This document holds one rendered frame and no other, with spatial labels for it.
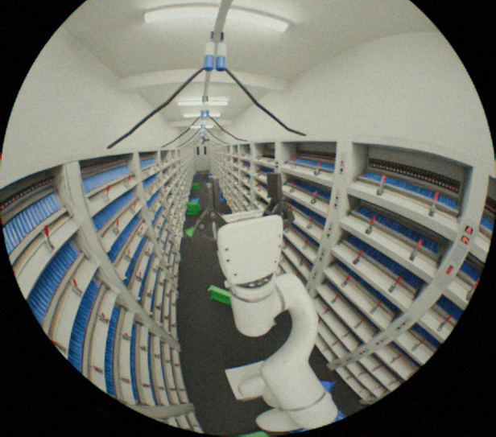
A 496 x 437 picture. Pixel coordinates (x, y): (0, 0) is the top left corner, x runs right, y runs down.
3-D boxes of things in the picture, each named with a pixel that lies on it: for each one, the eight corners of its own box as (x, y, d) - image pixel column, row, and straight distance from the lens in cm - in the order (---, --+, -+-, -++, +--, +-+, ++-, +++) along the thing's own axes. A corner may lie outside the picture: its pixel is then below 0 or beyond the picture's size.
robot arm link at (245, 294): (221, 278, 30) (219, 265, 29) (262, 265, 32) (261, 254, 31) (235, 310, 25) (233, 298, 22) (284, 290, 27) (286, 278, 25)
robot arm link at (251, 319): (288, 289, 28) (237, 309, 25) (283, 326, 38) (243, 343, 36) (265, 265, 33) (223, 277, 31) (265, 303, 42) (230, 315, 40)
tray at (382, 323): (382, 331, 109) (389, 327, 100) (322, 274, 115) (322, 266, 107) (403, 306, 117) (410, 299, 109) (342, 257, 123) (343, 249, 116)
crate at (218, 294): (213, 294, 202) (210, 298, 198) (211, 285, 185) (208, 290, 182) (235, 303, 192) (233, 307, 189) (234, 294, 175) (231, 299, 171)
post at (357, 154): (296, 323, 185) (352, 135, 81) (291, 316, 188) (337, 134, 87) (311, 315, 194) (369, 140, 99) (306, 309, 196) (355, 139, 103)
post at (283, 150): (269, 280, 213) (280, 138, 132) (266, 275, 218) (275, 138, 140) (282, 275, 220) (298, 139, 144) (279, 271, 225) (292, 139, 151)
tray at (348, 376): (363, 399, 196) (367, 401, 184) (334, 368, 178) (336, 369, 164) (382, 385, 198) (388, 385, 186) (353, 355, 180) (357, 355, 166)
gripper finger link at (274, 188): (267, 212, 24) (266, 172, 23) (283, 209, 26) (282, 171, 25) (278, 217, 22) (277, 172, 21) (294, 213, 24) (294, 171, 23)
